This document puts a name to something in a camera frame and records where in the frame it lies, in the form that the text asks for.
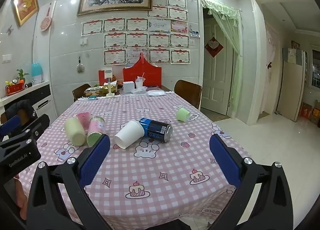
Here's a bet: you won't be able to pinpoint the white board panel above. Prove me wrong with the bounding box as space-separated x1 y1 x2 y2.
276 60 307 122

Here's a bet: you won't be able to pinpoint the green lace curtain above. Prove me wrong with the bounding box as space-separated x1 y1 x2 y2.
200 0 244 118

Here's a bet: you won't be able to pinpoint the group of wall certificates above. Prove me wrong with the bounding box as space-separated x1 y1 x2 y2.
81 0 191 66

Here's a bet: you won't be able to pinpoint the black jacket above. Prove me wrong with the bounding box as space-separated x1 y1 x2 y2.
5 99 38 130

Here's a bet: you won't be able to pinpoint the white panel door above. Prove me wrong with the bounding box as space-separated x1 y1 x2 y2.
201 18 237 115

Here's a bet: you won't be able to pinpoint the blue drink can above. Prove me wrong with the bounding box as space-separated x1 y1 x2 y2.
139 117 173 142

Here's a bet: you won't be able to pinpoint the gold framed picture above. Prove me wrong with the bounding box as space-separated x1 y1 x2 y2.
12 0 40 27

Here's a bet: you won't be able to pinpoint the pink round fan decoration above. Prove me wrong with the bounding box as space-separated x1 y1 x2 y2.
40 2 53 32

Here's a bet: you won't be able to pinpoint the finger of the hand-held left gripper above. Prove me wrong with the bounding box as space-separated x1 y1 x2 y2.
0 115 22 137
10 114 51 145

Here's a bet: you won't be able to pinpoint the red door decoration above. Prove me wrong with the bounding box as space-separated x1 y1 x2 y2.
204 36 224 58

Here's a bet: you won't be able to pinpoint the cream cup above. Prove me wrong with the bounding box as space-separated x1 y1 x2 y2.
64 117 85 146

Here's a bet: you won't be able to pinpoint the pink checked tablecloth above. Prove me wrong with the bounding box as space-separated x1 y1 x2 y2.
17 90 253 226

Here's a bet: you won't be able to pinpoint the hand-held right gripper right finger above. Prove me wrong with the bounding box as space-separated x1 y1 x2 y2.
209 134 293 230

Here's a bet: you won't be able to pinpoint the small red box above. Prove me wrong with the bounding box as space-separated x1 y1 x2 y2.
98 70 113 84

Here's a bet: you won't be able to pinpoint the cardboard boxes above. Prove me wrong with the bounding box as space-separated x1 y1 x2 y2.
299 101 320 128

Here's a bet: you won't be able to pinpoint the brown wooden chair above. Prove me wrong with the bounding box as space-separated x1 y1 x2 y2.
174 80 202 110
72 83 92 102

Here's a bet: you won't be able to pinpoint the person's left hand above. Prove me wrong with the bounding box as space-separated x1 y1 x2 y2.
14 176 28 221

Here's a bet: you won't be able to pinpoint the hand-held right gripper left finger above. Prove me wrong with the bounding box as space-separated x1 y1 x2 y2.
26 134 112 230

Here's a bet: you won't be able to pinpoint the clear plastic cup with straws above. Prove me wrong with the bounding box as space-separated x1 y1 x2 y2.
135 73 146 90

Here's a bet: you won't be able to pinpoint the white cabinet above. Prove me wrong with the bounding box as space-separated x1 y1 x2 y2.
0 81 54 120

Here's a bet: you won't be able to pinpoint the white paper cup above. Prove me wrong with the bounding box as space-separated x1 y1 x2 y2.
114 119 145 149

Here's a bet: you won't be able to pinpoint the clear food container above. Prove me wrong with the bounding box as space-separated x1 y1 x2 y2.
84 86 102 98

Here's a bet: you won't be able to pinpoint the pale pink curtain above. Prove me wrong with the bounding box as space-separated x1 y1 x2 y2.
265 24 281 113

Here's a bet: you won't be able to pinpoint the small green cup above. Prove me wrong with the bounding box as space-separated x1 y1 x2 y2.
176 108 192 122

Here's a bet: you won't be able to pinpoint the potted green plant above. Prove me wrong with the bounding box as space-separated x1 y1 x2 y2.
16 69 29 84

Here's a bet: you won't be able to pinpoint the red gift bag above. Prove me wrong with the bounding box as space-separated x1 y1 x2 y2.
122 55 162 88

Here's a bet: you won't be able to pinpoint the red planter with flowers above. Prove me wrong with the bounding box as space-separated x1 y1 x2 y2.
5 79 25 96

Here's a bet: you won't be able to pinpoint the pink and green cup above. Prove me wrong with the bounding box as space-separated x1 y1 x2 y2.
86 116 105 147

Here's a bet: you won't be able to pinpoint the small white box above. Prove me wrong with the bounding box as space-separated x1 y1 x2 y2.
122 81 135 94

